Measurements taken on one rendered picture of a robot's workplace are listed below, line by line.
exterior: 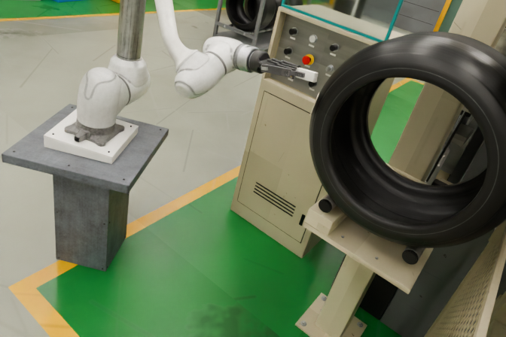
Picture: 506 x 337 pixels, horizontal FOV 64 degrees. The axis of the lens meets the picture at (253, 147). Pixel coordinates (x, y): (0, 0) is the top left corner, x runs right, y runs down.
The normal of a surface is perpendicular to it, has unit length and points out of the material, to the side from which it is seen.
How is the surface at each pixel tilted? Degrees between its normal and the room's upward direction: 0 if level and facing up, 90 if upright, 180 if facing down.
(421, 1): 90
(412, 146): 90
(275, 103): 90
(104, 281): 0
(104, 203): 90
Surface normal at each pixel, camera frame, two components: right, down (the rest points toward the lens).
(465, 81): -0.51, 0.15
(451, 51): -0.23, -0.42
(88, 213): -0.12, 0.48
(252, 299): 0.21, -0.85
